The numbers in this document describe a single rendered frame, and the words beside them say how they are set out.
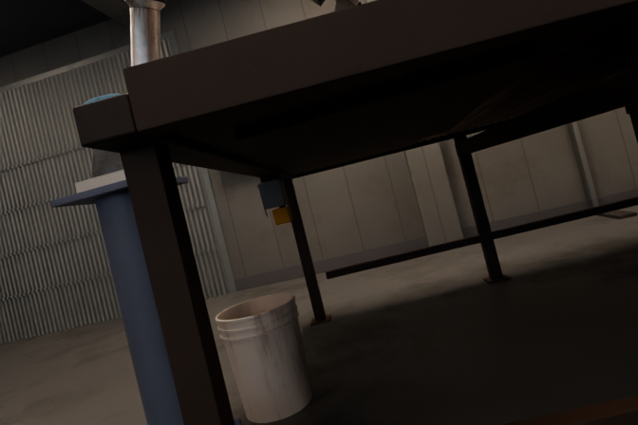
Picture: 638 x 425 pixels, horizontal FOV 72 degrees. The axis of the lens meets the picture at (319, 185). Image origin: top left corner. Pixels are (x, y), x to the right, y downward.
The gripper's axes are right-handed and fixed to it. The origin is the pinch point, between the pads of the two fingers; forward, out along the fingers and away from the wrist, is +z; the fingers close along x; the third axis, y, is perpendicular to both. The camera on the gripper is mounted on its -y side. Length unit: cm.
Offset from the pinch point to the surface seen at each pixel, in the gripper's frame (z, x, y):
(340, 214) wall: 31, -312, 59
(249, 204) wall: -47, -321, 105
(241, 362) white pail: 29, -45, 109
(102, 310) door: -109, -336, 287
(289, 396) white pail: 49, -47, 109
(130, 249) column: -14, -12, 88
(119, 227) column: -21, -12, 85
